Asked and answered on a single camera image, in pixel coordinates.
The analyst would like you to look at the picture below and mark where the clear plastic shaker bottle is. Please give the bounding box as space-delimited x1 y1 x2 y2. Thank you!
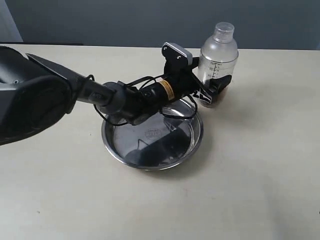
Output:
197 22 239 108

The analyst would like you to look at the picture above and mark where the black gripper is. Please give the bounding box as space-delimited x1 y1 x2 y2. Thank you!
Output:
156 66 232 103

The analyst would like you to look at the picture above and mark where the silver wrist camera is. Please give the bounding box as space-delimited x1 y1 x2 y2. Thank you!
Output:
161 42 193 70

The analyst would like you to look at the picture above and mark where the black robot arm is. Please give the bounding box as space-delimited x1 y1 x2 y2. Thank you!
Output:
0 43 232 145

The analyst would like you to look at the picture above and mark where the round stainless steel tray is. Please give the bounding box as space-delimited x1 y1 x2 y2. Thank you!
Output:
101 99 204 171

